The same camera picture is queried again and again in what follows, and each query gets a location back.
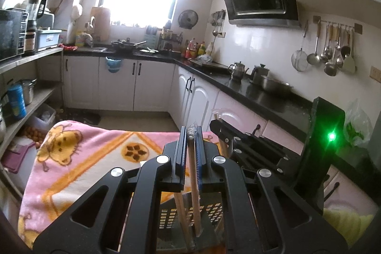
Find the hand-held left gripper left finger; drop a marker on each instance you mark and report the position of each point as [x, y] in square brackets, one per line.
[178, 158]

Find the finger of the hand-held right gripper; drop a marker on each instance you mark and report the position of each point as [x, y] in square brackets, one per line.
[256, 157]
[238, 133]

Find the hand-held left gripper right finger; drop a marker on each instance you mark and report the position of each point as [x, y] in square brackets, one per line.
[198, 164]

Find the black plastic utensil holder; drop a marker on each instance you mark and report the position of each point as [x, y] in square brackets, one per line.
[208, 209]

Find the plastic bag of greens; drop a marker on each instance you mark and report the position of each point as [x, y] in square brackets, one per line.
[355, 129]

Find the black kitchen countertop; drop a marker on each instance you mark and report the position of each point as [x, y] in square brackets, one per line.
[253, 96]

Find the steel ladle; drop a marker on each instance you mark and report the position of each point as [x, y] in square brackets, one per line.
[330, 68]
[326, 55]
[313, 58]

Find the steel basin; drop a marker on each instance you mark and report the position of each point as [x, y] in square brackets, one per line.
[276, 84]

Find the steel kettle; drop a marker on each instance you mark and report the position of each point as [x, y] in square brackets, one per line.
[238, 71]

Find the dark kettle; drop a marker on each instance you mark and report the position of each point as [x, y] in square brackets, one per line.
[258, 73]

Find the pale spatula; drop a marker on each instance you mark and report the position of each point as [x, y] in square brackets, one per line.
[350, 63]

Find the steel tray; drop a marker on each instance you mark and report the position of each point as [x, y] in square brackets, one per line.
[208, 64]

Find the black serving spoon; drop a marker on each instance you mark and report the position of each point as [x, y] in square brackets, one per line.
[345, 51]

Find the white base cabinets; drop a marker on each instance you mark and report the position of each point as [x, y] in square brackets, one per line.
[148, 84]

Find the pink printed blanket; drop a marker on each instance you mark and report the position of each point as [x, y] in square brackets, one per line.
[89, 158]

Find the group of condiment bottles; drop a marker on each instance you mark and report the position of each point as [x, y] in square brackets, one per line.
[196, 48]

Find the blue plastic bag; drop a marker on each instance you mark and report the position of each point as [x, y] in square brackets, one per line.
[113, 64]

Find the countertop spice rack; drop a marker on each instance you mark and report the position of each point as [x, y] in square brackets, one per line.
[171, 38]

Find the black wok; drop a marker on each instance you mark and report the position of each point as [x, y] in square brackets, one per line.
[125, 45]

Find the steel sink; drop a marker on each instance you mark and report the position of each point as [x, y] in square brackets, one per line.
[92, 49]

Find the clear storage box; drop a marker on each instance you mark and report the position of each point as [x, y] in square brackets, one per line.
[44, 117]

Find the pile of brown eggs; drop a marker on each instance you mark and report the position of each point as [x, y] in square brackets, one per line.
[31, 133]

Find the beige cutting board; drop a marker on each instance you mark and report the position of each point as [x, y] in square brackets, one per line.
[100, 23]

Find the pink plastic box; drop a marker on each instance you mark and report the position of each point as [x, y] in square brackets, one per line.
[18, 156]

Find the steel cooking pot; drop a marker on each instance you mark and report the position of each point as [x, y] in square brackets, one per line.
[28, 91]

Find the blue canister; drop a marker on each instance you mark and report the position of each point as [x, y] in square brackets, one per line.
[16, 102]

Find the grey plastic box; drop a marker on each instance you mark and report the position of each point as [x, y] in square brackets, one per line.
[49, 39]

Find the metal storage shelf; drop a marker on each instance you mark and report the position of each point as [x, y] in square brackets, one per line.
[29, 56]

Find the dark sauce bottle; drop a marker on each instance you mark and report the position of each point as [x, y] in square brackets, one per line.
[29, 42]

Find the blender with dark base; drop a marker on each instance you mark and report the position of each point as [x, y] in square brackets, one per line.
[35, 8]

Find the black microwave oven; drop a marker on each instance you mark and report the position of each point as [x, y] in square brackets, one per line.
[10, 33]

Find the wall socket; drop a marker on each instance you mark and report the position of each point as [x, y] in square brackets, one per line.
[375, 73]

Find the wall utensil rail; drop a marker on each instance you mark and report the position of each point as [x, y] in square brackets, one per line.
[317, 19]

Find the small wall fan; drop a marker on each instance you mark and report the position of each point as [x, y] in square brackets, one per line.
[188, 19]

